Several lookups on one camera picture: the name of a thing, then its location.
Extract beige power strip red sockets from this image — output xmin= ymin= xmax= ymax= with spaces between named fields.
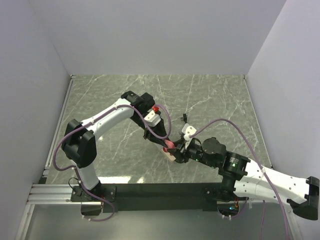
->
xmin=160 ymin=146 xmax=176 ymax=162

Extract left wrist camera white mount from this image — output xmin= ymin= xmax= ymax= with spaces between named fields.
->
xmin=144 ymin=106 xmax=161 ymax=127

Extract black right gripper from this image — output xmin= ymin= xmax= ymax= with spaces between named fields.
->
xmin=166 ymin=137 xmax=218 ymax=168

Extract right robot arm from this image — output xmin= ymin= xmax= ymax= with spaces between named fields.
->
xmin=163 ymin=137 xmax=320 ymax=221

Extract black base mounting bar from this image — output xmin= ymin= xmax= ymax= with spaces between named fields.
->
xmin=98 ymin=183 xmax=245 ymax=212

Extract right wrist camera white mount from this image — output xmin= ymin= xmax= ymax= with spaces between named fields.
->
xmin=181 ymin=123 xmax=197 ymax=150

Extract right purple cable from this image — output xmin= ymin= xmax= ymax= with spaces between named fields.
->
xmin=189 ymin=117 xmax=291 ymax=240

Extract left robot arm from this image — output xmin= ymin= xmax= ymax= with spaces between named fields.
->
xmin=61 ymin=91 xmax=174 ymax=201

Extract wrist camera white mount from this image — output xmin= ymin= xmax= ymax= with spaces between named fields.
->
xmin=181 ymin=123 xmax=197 ymax=150
xmin=144 ymin=106 xmax=161 ymax=127

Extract aluminium frame rail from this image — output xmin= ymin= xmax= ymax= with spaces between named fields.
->
xmin=27 ymin=161 xmax=73 ymax=205

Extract pink plug adapter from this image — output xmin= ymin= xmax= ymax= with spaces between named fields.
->
xmin=163 ymin=139 xmax=175 ymax=149

